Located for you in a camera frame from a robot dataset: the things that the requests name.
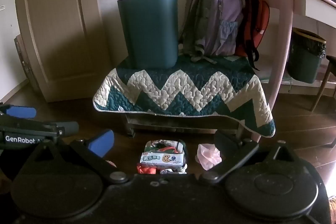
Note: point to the beige door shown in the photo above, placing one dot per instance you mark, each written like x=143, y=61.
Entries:
x=57, y=29

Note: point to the dark green trash bin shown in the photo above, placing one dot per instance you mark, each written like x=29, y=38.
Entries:
x=149, y=29

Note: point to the purple backpack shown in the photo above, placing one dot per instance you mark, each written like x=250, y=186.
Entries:
x=218, y=16

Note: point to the red wrapper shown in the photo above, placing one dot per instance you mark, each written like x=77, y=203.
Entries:
x=145, y=169

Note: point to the green bin with black liner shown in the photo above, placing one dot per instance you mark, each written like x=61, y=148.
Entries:
x=304, y=58

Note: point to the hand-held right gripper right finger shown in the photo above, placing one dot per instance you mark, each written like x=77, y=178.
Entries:
x=225, y=144

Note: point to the pink fuzzy slipper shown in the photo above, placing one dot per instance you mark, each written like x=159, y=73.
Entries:
x=331, y=205
x=111, y=162

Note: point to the silver yellow small item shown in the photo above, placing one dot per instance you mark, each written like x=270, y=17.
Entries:
x=168, y=146

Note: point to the pink plastic bag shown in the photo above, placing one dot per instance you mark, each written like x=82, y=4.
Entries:
x=208, y=157

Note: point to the zigzag quilted blanket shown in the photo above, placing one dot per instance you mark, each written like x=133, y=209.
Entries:
x=189, y=87

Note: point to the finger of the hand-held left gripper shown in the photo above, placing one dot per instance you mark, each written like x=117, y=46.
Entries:
x=21, y=111
x=69, y=127

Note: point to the wooden chair leg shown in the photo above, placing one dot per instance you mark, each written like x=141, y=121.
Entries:
x=321, y=85

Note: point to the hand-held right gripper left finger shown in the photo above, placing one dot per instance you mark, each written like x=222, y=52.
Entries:
x=101, y=142

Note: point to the low bench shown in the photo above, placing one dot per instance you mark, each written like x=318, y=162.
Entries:
x=183, y=124

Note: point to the orange backpack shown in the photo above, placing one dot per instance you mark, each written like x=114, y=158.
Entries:
x=256, y=24

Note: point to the white biscuit packet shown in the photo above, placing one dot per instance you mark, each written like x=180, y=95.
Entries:
x=160, y=159

